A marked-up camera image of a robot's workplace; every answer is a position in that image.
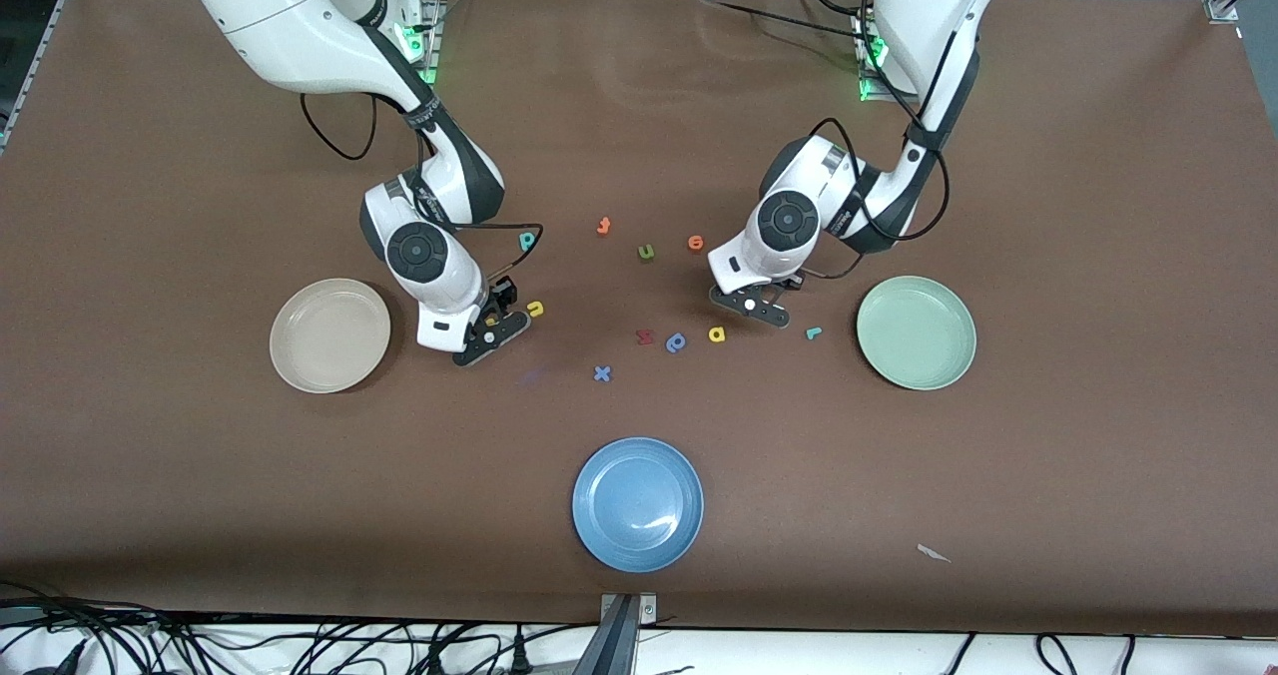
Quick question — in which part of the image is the green round plate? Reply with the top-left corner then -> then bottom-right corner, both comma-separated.
856,276 -> 977,391

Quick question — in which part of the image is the beige round plate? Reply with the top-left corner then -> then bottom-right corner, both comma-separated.
269,278 -> 392,394

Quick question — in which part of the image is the blue round plate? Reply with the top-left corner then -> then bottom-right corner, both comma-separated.
572,437 -> 705,573

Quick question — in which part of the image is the brown table cover sheet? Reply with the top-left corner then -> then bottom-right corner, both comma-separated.
0,0 -> 1278,638

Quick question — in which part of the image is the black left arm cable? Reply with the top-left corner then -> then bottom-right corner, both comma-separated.
794,0 -> 952,282

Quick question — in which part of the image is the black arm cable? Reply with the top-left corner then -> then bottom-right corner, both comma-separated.
794,0 -> 952,282
300,91 -> 545,287

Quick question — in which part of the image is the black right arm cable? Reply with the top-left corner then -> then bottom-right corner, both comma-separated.
300,91 -> 545,287

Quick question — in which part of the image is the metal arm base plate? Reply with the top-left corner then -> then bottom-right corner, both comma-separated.
399,0 -> 442,87
857,6 -> 900,105

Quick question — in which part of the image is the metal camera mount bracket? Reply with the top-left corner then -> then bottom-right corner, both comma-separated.
574,592 -> 660,675

